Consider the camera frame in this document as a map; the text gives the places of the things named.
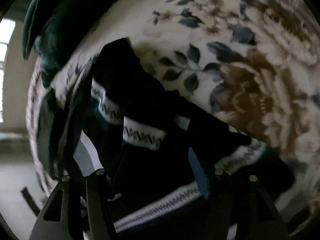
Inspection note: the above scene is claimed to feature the floral fleece bed blanket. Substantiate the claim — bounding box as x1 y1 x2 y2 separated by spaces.
26 0 319 239

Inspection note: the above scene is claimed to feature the black underwear with patterned waistband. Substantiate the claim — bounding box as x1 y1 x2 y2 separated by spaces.
71 38 279 239

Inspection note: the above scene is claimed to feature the bright window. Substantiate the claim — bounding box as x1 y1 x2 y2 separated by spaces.
0 18 16 123

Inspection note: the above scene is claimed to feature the dark teal garment pile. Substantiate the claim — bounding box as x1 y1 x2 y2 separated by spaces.
22 0 87 88

